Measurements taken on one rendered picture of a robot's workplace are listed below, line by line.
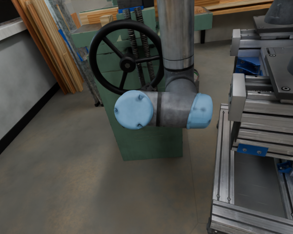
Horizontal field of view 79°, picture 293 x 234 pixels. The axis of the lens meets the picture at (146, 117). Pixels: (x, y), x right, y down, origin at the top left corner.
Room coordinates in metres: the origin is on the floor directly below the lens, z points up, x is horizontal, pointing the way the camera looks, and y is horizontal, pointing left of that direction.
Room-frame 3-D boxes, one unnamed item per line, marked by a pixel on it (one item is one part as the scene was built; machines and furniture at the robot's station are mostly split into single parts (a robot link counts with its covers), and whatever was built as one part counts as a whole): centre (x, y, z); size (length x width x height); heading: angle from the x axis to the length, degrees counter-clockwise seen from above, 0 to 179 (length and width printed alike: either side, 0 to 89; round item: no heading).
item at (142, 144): (1.11, -0.02, 0.35); 0.58 x 0.45 x 0.71; 173
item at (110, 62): (1.11, -0.03, 0.76); 0.57 x 0.45 x 0.09; 173
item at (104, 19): (0.86, 0.09, 0.92); 0.04 x 0.04 x 0.04; 62
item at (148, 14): (0.79, -0.03, 0.91); 0.15 x 0.14 x 0.09; 83
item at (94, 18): (0.97, -0.11, 0.92); 0.63 x 0.02 x 0.04; 83
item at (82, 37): (0.87, -0.04, 0.87); 0.61 x 0.30 x 0.06; 83
